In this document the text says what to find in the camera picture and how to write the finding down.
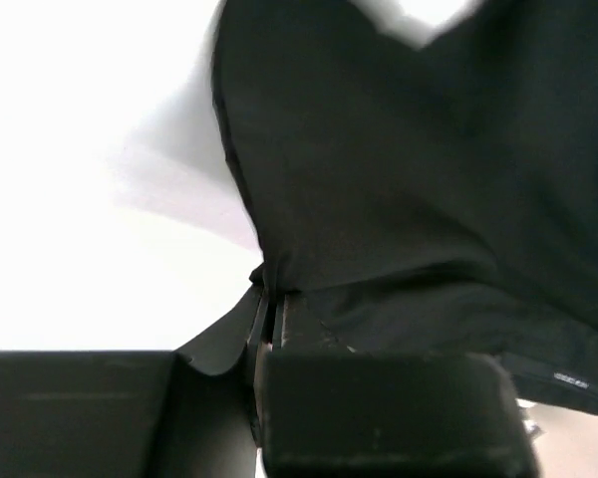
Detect black shorts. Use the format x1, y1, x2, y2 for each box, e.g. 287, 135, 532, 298
211, 1, 598, 414

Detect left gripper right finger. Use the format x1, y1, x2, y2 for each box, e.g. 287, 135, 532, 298
255, 296, 540, 477

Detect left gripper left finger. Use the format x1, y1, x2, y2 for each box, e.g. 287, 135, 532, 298
0, 288, 268, 477

